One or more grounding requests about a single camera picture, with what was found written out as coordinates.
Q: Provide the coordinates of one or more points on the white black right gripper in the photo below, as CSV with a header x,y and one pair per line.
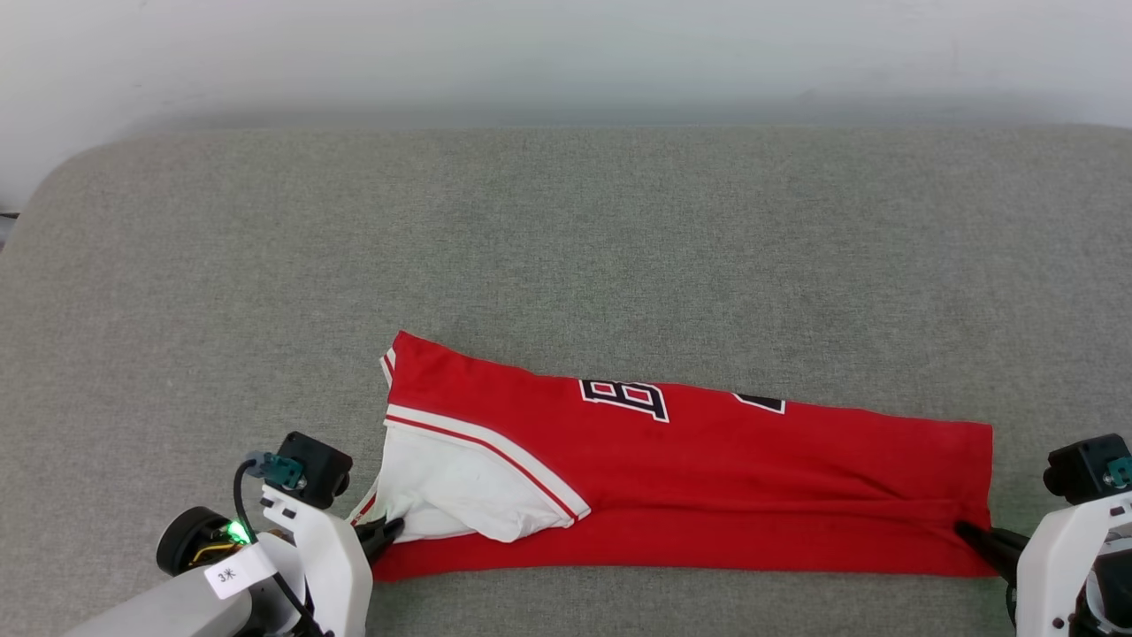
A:
x,y
1057,566

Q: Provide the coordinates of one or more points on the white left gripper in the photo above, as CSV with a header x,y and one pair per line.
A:
x,y
332,566

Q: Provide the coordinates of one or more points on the red basketball jersey white trim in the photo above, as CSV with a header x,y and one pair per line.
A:
x,y
707,478

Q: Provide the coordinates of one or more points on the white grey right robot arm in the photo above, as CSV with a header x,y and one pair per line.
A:
x,y
1105,602

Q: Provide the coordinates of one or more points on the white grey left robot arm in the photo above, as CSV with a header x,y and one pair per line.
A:
x,y
168,602

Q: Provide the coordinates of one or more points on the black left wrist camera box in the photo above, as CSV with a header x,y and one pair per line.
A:
x,y
314,469

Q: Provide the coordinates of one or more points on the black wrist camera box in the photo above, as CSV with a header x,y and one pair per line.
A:
x,y
1083,467
314,469

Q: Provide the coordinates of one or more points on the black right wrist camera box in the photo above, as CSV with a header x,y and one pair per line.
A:
x,y
1083,467

